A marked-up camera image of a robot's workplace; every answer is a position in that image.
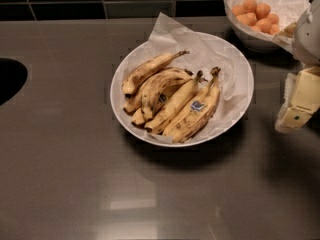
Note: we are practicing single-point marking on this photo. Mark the long yellow centre banana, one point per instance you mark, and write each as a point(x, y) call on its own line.
point(173, 106)

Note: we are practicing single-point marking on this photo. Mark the stickered banana pair right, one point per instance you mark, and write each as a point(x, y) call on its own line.
point(196, 113)

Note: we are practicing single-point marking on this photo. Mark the pile of small oranges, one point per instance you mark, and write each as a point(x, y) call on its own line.
point(257, 16)

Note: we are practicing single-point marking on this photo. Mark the white bowl with oranges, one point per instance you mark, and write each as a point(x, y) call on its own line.
point(288, 11)

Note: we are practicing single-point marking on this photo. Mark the small lower left banana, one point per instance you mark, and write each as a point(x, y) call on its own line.
point(132, 106)

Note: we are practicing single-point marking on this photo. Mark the white paper bowl liner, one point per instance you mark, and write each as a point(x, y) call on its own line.
point(201, 52)

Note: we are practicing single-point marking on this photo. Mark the white paper under oranges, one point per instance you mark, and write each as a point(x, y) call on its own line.
point(256, 22)

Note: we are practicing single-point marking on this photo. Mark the dark bruised middle banana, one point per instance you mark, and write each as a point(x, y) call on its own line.
point(158, 83)

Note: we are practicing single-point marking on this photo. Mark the top spotted banana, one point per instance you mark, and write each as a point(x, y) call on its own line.
point(140, 74)

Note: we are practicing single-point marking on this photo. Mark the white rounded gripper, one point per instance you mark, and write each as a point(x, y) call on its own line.
point(308, 37)

